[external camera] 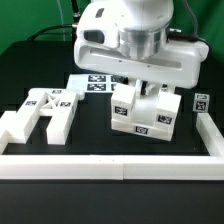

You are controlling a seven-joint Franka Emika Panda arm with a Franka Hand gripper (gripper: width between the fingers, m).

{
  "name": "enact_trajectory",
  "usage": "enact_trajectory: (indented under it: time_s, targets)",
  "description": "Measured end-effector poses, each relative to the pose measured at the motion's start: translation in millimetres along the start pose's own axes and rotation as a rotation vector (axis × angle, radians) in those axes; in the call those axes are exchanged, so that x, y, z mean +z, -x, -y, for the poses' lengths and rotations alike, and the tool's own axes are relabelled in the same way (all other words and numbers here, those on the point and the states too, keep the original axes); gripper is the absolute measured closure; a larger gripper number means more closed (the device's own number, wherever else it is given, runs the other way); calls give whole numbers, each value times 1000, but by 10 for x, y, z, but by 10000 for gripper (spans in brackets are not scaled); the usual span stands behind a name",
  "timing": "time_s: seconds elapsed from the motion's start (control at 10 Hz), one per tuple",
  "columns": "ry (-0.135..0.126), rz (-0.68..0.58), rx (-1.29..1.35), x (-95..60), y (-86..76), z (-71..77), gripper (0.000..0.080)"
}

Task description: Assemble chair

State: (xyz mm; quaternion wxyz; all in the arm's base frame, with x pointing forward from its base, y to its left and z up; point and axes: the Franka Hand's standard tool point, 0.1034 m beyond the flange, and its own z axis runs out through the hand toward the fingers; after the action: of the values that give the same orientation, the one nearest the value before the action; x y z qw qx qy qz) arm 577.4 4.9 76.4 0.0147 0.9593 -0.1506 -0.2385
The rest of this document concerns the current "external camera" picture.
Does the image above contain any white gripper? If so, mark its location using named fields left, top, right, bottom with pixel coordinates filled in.
left=74, top=39, right=209, bottom=98

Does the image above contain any white chair seat plate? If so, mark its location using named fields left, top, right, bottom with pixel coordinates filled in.
left=111, top=89, right=175, bottom=141

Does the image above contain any white chair back piece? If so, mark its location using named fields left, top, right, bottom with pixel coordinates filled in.
left=0, top=88, right=85, bottom=153

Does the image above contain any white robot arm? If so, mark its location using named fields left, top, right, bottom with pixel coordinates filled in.
left=74, top=0, right=209, bottom=89

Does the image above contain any white fiducial marker sheet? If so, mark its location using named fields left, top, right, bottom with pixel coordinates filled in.
left=66, top=74, right=123, bottom=93

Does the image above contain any black cable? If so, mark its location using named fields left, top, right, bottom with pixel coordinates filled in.
left=27, top=0, right=86, bottom=42

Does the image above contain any white U-shaped fence frame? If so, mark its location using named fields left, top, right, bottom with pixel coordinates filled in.
left=0, top=111, right=224, bottom=180

